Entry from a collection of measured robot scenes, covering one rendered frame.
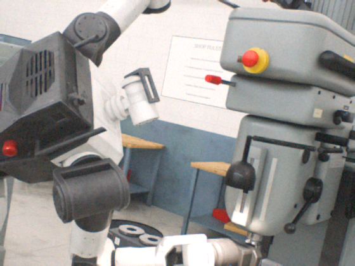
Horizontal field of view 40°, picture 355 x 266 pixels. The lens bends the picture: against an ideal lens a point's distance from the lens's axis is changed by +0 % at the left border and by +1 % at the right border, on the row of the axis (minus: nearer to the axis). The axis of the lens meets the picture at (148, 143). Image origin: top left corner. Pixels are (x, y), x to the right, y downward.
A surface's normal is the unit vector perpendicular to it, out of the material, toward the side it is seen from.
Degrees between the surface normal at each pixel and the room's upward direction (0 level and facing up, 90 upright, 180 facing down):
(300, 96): 90
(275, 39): 90
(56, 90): 64
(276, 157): 90
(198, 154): 90
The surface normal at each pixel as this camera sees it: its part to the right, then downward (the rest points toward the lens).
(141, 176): -0.60, -0.02
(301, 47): -0.17, 0.09
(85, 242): -0.03, 0.73
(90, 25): 0.22, -0.34
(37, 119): 0.11, 0.84
